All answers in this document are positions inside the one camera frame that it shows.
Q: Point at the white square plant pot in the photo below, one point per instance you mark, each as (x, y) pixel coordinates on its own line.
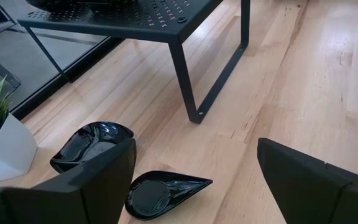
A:
(8, 155)

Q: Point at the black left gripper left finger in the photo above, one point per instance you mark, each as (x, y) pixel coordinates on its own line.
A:
(107, 186)

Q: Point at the black perforated metal shelf riser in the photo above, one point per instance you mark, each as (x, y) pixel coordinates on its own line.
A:
(135, 23)

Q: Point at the large black bowl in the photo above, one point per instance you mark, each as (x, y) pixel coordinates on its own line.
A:
(79, 146)

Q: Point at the black table side rail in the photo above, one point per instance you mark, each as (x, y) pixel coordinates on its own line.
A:
(73, 70)

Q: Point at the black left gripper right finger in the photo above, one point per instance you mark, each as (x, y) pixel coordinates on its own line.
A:
(300, 186)

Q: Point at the black pointed plate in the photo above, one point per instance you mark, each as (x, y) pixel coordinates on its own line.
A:
(154, 196)

